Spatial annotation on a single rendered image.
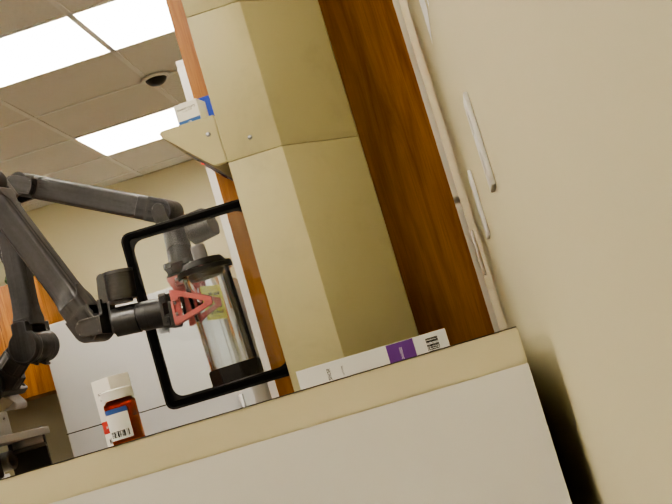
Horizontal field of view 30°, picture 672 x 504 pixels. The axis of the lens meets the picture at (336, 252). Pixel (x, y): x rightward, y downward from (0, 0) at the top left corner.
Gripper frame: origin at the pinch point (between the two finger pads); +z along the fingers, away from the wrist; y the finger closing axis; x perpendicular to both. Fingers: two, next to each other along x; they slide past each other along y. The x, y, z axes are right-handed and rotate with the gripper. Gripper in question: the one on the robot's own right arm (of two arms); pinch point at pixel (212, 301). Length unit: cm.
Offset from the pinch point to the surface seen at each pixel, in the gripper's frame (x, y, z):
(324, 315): 7.0, 0.3, 20.5
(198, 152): -29.0, 0.7, 2.8
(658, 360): 20, -178, 55
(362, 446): 26, -104, 33
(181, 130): -33.9, 0.7, 0.3
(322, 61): -44, 12, 29
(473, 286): 6, 37, 49
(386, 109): -36, 38, 39
